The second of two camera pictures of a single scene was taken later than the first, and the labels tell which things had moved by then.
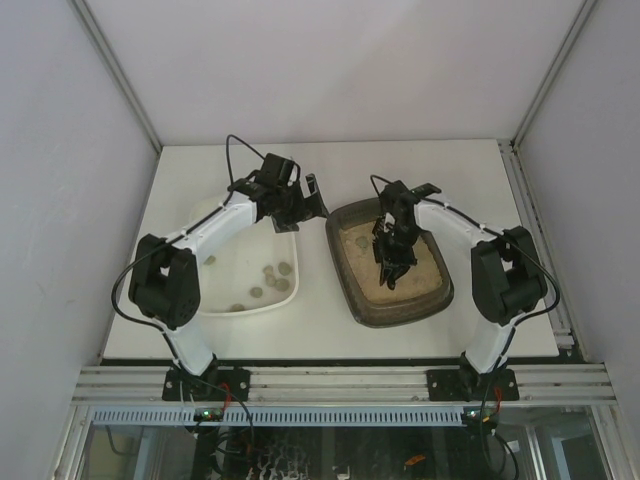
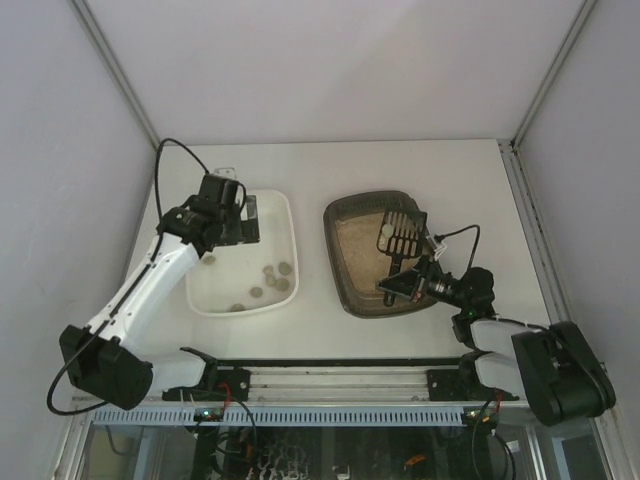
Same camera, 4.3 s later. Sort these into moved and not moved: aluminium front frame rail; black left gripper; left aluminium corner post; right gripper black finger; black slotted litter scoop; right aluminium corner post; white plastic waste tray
Moved: black left gripper; black slotted litter scoop; right gripper black finger
Not moved: aluminium front frame rail; right aluminium corner post; white plastic waste tray; left aluminium corner post
